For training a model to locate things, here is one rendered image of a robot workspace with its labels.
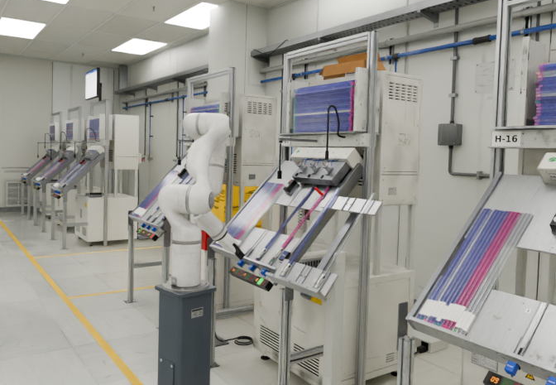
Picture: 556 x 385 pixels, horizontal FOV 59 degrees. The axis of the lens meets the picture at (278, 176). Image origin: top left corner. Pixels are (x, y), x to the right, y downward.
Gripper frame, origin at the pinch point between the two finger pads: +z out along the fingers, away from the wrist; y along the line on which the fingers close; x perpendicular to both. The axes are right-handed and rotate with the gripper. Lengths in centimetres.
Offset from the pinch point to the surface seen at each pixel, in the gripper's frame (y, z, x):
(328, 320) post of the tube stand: 45, 30, -3
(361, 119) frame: 23, -7, 88
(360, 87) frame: 23, -20, 98
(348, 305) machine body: 21, 57, 18
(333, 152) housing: 5, 2, 73
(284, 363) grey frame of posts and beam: 25, 40, -26
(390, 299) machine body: 21, 81, 39
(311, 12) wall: -210, 8, 286
